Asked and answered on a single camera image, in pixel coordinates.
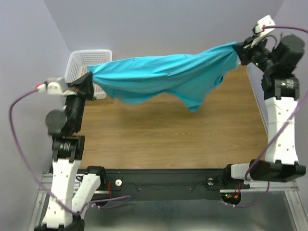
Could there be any white plastic basket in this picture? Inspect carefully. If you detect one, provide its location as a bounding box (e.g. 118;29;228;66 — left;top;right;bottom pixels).
64;49;113;100

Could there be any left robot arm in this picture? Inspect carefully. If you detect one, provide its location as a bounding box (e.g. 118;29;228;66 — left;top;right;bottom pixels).
35;72;106;231

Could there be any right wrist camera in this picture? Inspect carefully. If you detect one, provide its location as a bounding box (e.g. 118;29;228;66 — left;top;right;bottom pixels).
252;15;276;40

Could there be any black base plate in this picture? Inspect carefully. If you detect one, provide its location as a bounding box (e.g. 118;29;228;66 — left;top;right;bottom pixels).
95;168;244;202

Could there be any aluminium frame rail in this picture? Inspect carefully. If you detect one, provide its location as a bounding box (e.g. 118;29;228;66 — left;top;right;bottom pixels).
27;171;53;231

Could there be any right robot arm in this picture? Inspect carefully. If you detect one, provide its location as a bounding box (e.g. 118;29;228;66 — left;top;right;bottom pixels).
222;35;306;184

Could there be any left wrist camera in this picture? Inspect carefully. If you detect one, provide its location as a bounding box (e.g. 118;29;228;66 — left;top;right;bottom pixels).
36;77;70;96

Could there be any turquoise t shirt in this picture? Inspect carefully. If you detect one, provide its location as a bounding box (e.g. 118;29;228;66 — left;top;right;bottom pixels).
87;42;239;112

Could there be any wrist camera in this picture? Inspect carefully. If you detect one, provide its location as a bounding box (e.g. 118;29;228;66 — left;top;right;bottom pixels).
252;15;276;40
36;77;70;96

